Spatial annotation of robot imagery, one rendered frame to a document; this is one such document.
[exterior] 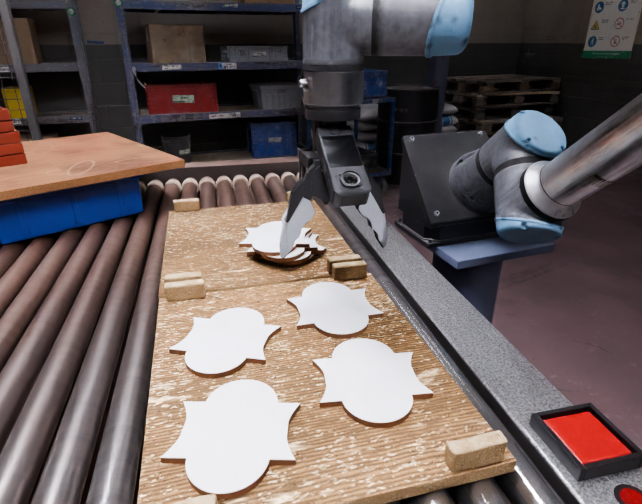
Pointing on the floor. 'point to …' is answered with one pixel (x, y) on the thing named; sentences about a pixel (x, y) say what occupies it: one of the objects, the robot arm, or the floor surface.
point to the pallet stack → (498, 99)
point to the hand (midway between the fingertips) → (335, 255)
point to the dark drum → (404, 121)
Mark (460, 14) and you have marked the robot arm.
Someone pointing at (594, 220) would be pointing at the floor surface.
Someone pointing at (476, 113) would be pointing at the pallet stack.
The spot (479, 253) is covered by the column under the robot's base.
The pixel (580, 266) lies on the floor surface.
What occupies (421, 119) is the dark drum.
